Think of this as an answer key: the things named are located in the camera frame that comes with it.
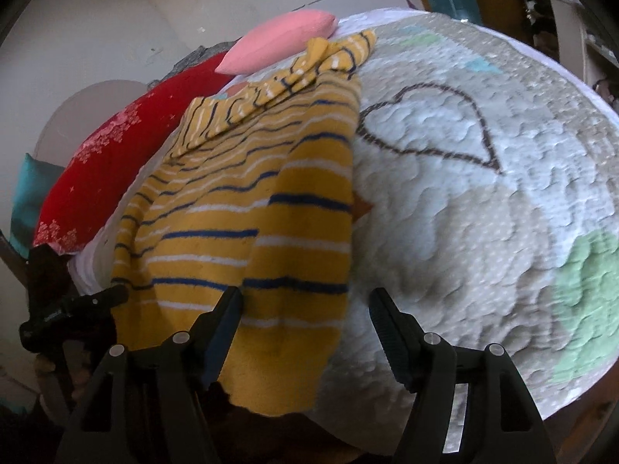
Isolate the yellow striped knit sweater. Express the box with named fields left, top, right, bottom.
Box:
left=111, top=29, right=377, bottom=417

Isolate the left hand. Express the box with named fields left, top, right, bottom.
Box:
left=34, top=339, right=103, bottom=428

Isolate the teal cushion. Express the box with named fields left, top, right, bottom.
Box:
left=9, top=154, right=64, bottom=259

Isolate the red floral pillow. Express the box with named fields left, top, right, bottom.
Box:
left=32, top=53, right=232, bottom=254

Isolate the white round headboard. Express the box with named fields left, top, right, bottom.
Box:
left=32, top=80, right=147, bottom=168

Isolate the patterned quilted bedspread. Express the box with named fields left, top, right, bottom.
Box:
left=69, top=10, right=618, bottom=454

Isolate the grey knit garment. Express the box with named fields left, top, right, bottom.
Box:
left=147, top=41, right=235, bottom=90

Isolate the pink pillow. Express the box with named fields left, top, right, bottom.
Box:
left=215, top=9, right=339, bottom=75

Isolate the white shelf unit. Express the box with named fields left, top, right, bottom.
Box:
left=550, top=0, right=618, bottom=109

